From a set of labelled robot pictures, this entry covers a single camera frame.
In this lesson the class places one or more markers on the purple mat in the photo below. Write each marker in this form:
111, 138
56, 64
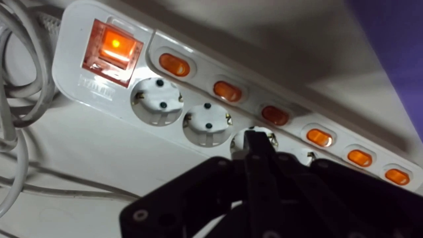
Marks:
391, 53

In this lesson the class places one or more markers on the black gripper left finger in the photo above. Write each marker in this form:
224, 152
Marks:
185, 193

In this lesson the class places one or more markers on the white power strip orange switches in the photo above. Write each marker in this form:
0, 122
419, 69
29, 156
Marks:
70, 53

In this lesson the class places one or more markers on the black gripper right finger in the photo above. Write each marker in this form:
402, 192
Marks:
343, 203

